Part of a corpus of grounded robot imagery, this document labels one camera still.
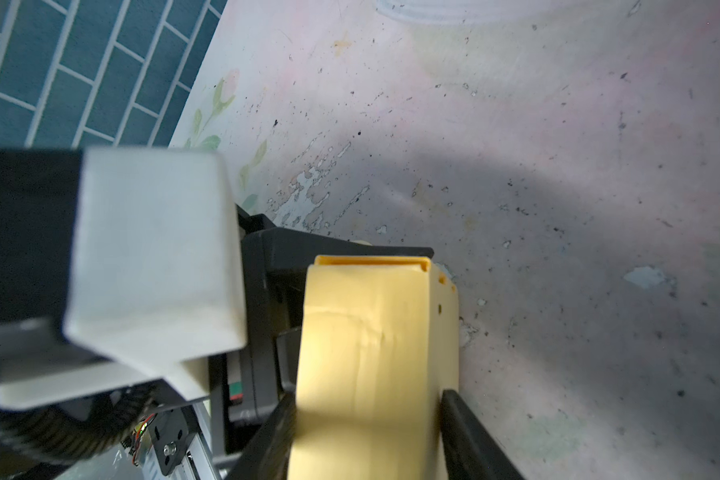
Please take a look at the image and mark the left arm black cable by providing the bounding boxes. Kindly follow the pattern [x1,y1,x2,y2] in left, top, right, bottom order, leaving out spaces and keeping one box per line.
[0,383,157,466]

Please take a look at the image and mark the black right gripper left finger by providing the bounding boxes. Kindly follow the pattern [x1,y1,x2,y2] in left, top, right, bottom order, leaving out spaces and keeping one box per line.
[226,393,297,480]

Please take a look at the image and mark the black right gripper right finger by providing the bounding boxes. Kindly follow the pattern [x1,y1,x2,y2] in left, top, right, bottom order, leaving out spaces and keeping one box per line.
[440,389,525,480]

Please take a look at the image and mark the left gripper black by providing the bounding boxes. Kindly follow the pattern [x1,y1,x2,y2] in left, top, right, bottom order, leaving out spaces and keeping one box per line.
[209,209,434,456]

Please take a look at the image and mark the yellow paper box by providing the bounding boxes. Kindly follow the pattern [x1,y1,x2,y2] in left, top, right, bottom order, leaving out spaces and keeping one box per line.
[288,255,460,479]

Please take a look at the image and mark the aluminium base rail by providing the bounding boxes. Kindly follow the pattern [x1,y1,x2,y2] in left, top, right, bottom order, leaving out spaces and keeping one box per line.
[121,401,229,480]

